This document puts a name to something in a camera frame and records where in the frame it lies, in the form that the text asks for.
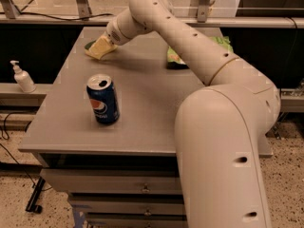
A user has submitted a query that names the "green and yellow sponge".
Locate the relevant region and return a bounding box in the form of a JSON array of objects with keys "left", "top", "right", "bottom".
[{"left": 85, "top": 40, "right": 96, "bottom": 52}]

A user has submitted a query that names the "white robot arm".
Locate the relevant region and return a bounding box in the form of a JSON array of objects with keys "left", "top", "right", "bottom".
[{"left": 87, "top": 0, "right": 281, "bottom": 228}]

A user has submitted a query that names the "blue Pepsi can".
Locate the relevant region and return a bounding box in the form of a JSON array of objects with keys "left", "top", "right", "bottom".
[{"left": 86, "top": 74, "right": 120, "bottom": 124}]

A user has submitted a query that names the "green snack bag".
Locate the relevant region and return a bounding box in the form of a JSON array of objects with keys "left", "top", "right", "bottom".
[{"left": 167, "top": 36, "right": 233, "bottom": 66}]

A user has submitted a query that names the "white pump bottle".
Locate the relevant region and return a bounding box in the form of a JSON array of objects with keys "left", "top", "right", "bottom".
[{"left": 10, "top": 60, "right": 36, "bottom": 93}]

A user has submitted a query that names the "grey drawer cabinet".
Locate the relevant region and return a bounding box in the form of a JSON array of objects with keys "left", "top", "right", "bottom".
[{"left": 18, "top": 27, "right": 274, "bottom": 228}]

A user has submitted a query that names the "black metal foot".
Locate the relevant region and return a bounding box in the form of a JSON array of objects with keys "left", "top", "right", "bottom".
[{"left": 26, "top": 178, "right": 46, "bottom": 214}]

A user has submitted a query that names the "black cable on sill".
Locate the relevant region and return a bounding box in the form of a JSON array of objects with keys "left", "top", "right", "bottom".
[{"left": 18, "top": 12, "right": 113, "bottom": 22}]

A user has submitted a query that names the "grey metal bracket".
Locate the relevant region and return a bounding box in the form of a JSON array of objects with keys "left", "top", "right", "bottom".
[{"left": 188, "top": 0, "right": 211, "bottom": 23}]

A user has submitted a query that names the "black floor cable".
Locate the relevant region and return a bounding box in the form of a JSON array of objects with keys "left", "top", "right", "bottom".
[{"left": 0, "top": 111, "right": 53, "bottom": 192}]

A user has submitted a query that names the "grey window rail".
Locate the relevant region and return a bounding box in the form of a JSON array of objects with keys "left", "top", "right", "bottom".
[{"left": 0, "top": 14, "right": 304, "bottom": 29}]

